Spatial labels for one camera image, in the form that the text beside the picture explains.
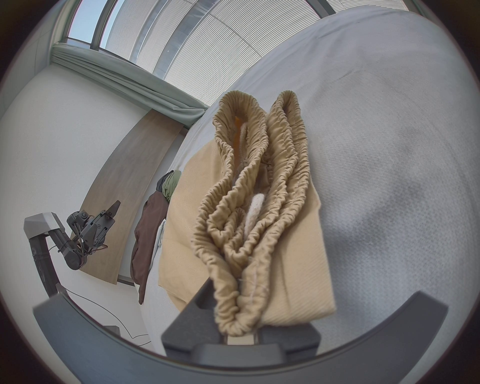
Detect grey-green curtain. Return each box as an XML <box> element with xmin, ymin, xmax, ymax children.
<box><xmin>50</xmin><ymin>42</ymin><xmax>209</xmax><ymax>130</ymax></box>

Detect brown shorts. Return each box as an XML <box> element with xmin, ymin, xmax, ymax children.
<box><xmin>130</xmin><ymin>191</ymin><xmax>167</xmax><ymax>305</ymax></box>

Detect black cable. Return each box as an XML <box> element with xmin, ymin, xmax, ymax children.
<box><xmin>64</xmin><ymin>286</ymin><xmax>151</xmax><ymax>339</ymax></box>

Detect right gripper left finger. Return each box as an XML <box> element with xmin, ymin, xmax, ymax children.
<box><xmin>161</xmin><ymin>279</ymin><xmax>226</xmax><ymax>362</ymax></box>

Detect green garment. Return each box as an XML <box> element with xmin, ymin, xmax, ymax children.
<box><xmin>163</xmin><ymin>170</ymin><xmax>183</xmax><ymax>203</ymax></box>

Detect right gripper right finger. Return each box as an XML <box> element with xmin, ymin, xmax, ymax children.
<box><xmin>257</xmin><ymin>322</ymin><xmax>322</xmax><ymax>355</ymax></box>

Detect black garment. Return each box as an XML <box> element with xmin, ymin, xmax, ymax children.
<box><xmin>156</xmin><ymin>173</ymin><xmax>173</xmax><ymax>196</ymax></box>

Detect pale grey garment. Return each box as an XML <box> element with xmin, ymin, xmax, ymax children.
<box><xmin>152</xmin><ymin>219</ymin><xmax>166</xmax><ymax>271</ymax></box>

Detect window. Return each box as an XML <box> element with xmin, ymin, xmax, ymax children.
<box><xmin>65</xmin><ymin>0</ymin><xmax>428</xmax><ymax>109</ymax></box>

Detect tan shorts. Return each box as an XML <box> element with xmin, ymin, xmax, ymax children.
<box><xmin>157</xmin><ymin>89</ymin><xmax>337</xmax><ymax>346</ymax></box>

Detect bed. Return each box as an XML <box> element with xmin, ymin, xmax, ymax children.
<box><xmin>77</xmin><ymin>7</ymin><xmax>480</xmax><ymax>361</ymax></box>

